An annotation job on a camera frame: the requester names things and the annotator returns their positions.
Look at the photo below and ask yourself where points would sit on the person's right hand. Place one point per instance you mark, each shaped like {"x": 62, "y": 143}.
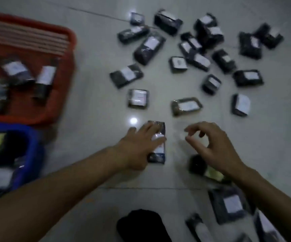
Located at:
{"x": 218, "y": 148}

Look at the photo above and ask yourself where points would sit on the blue plastic basket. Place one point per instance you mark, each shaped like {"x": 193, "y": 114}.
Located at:
{"x": 31, "y": 153}

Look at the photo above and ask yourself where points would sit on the person's left hand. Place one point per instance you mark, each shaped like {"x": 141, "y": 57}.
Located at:
{"x": 135, "y": 151}

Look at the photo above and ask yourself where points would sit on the red plastic basket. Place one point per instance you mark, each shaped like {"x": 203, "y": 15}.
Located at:
{"x": 21, "y": 108}

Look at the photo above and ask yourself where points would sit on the black packet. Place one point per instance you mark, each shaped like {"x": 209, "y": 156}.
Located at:
{"x": 159, "y": 153}

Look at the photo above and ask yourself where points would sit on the person's right forearm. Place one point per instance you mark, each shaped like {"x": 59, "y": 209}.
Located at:
{"x": 274, "y": 204}

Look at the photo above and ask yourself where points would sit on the person's black trouser leg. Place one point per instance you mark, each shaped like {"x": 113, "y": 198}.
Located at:
{"x": 143, "y": 226}

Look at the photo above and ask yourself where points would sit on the person's left forearm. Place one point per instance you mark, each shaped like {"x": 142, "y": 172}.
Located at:
{"x": 47, "y": 199}

